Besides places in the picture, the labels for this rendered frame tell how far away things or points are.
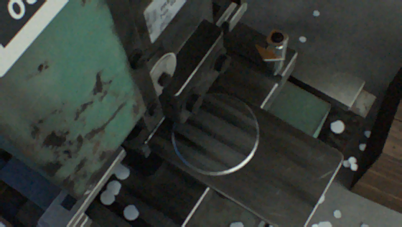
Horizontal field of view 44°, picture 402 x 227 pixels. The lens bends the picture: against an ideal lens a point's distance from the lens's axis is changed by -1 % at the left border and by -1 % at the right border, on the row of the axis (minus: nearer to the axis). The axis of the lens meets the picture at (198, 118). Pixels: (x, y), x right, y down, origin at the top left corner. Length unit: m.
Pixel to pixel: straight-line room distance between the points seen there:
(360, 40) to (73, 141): 1.48
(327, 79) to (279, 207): 0.32
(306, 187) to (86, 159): 0.39
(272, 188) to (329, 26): 1.13
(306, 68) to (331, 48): 0.79
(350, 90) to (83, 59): 0.67
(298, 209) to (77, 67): 0.45
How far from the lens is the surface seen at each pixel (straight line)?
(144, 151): 0.74
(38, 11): 0.19
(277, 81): 0.86
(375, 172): 1.33
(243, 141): 0.71
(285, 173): 0.70
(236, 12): 0.87
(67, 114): 0.33
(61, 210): 0.75
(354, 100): 0.94
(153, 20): 0.47
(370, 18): 1.81
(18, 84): 0.27
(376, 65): 1.72
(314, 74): 0.93
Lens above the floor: 1.45
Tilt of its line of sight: 67 degrees down
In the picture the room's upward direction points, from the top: 9 degrees counter-clockwise
